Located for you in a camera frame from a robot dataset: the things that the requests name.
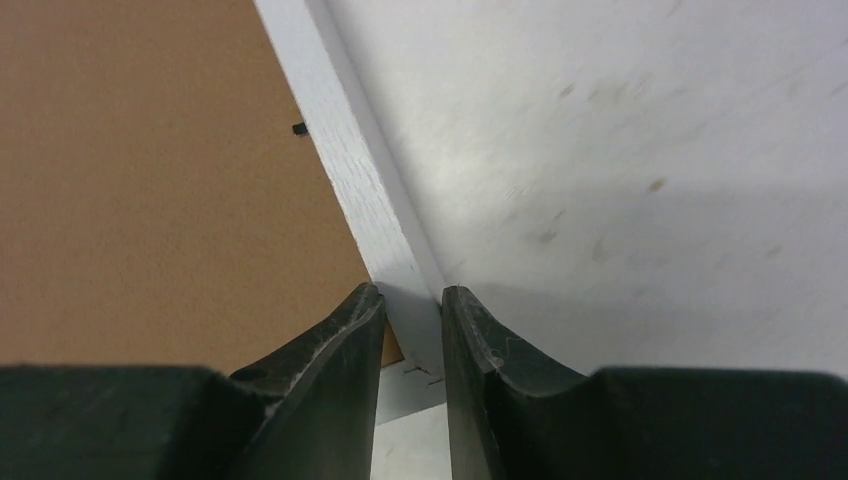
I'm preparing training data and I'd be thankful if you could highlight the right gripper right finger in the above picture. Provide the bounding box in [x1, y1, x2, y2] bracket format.
[441, 286, 847, 479]

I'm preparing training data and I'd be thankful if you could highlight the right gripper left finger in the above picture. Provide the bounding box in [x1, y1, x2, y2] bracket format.
[1, 283, 386, 479]

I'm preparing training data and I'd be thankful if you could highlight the white picture frame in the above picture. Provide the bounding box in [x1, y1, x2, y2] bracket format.
[1, 1, 441, 479]

